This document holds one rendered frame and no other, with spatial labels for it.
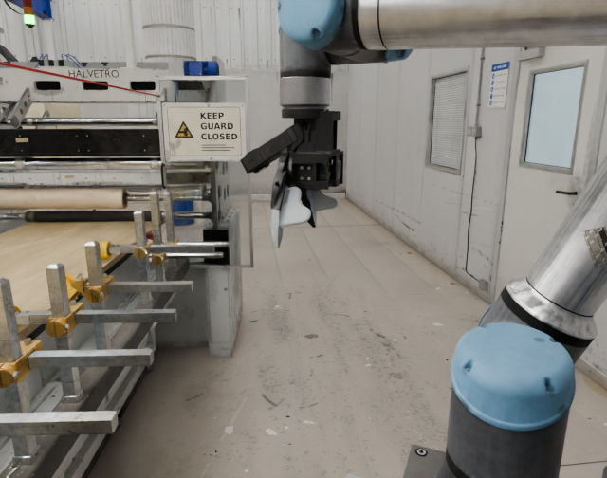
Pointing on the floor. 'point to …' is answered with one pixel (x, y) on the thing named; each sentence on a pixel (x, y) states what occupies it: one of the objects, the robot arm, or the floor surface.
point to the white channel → (128, 34)
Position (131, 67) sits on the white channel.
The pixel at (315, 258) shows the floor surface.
